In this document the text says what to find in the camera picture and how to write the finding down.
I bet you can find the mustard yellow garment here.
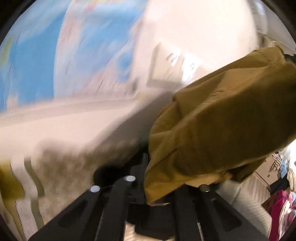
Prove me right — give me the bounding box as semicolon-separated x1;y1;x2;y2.
144;47;295;205

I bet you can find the pink clothes pile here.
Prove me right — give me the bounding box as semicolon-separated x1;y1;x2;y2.
262;150;296;241

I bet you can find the patterned bed sheet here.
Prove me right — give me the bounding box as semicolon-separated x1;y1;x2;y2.
0;92;273;241

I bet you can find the colourful wall map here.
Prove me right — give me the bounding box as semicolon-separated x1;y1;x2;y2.
1;1;147;111

